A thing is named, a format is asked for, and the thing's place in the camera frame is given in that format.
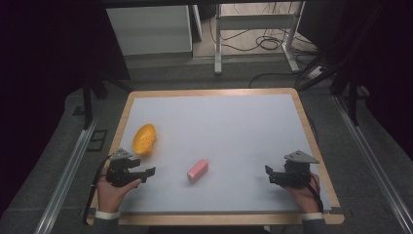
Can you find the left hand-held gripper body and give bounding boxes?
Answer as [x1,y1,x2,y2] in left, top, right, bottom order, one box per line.
[105,147,142,188]

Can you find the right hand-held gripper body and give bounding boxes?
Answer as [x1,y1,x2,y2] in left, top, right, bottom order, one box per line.
[268,149,321,189]

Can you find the person's right hand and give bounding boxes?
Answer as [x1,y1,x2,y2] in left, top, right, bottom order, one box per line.
[282,172,323,215]

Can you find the person's left hand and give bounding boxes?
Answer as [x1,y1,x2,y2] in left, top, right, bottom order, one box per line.
[96,164,143,215]

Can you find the yellow plastic bowl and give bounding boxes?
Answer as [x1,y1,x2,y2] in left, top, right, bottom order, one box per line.
[131,123,158,157]

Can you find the black floor socket plate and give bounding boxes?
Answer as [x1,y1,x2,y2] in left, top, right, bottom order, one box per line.
[86,129,109,153]

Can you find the pink soap bar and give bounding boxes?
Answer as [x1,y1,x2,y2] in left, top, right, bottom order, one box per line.
[186,158,209,184]

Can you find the white table mat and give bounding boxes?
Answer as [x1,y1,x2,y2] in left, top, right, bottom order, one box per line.
[117,94,333,215]

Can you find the black stand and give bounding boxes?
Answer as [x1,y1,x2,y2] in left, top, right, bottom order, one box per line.
[329,58,361,127]
[81,72,134,131]

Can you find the white power strip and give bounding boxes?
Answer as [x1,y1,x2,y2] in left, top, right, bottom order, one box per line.
[307,65,327,81]

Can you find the white cabinet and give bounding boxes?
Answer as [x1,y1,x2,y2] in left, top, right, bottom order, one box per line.
[105,4,194,57]

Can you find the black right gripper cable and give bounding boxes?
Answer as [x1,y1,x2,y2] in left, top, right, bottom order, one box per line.
[303,170,325,215]

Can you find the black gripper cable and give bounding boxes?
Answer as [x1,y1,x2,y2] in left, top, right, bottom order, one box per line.
[82,154,114,226]
[303,170,325,215]

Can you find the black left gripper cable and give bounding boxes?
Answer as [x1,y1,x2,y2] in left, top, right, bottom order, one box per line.
[82,154,114,226]

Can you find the aluminium rail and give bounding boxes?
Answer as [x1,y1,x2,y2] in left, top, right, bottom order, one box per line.
[333,95,413,234]
[33,117,99,234]

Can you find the black floor cables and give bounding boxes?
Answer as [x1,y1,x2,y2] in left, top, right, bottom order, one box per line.
[207,2,320,90]

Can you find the white metal desk frame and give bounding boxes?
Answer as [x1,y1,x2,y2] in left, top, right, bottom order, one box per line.
[213,1,307,76]

